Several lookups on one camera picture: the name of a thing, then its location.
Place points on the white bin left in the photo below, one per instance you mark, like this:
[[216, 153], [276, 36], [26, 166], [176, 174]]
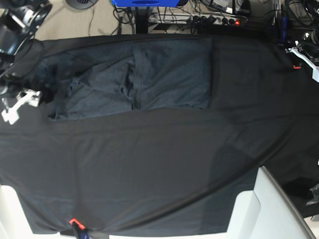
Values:
[[13, 222]]

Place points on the white bin right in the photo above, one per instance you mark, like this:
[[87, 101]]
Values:
[[266, 212]]

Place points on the black table cloth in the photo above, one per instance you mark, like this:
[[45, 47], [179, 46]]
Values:
[[167, 171]]

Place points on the white camera on left wrist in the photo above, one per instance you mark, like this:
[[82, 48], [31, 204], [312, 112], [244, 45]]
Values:
[[315, 74]]

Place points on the black power strip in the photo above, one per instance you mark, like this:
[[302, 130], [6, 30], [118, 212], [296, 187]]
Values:
[[236, 21]]

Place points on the round black floor base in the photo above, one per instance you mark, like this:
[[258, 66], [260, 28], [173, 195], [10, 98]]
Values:
[[81, 4]]

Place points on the blue box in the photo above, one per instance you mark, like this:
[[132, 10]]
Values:
[[148, 3]]

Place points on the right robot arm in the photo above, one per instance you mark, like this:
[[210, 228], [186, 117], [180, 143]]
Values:
[[19, 22]]

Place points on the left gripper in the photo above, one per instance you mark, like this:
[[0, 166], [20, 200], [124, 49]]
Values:
[[308, 47]]

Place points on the dark grey T-shirt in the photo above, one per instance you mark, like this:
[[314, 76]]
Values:
[[116, 78]]

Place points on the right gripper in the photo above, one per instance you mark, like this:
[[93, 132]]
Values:
[[41, 92]]

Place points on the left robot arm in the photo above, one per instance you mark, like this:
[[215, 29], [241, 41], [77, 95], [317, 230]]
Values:
[[304, 17]]

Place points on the white bin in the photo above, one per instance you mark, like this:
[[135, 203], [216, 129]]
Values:
[[13, 222], [266, 212]]

